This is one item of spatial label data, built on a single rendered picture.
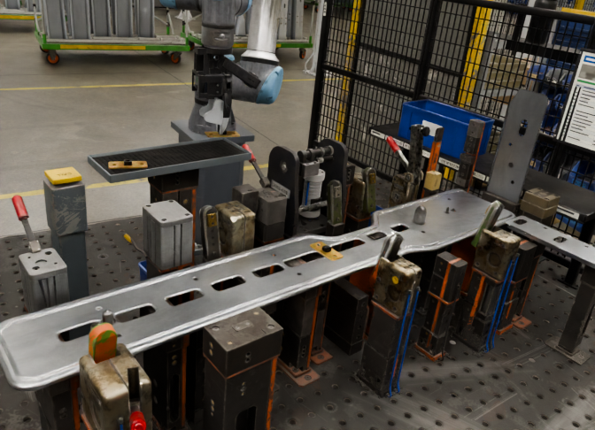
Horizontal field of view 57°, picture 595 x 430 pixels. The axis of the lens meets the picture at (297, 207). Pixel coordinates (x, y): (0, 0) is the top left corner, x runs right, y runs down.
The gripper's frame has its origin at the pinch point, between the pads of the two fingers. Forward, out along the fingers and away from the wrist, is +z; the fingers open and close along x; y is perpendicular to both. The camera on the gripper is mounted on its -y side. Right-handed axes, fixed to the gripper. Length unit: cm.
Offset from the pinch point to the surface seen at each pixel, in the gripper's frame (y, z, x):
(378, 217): -41.0, 22.0, 14.8
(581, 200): -109, 19, 23
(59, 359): 41, 22, 51
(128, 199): -5, 122, -224
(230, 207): 2.3, 14.1, 16.6
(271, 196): -9.6, 14.3, 12.4
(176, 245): 17.1, 17.2, 26.2
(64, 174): 37.7, 6.0, 10.2
